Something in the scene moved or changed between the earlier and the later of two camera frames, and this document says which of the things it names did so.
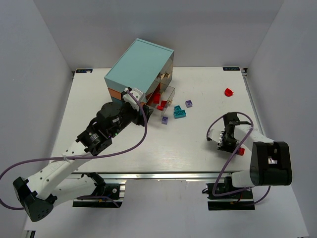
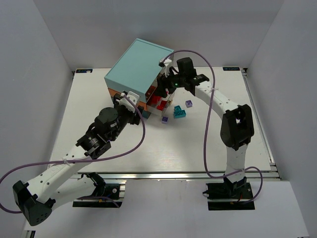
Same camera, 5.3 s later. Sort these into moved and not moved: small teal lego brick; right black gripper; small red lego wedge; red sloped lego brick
Moved: right black gripper
Not moved: red sloped lego brick; small teal lego brick; small red lego wedge
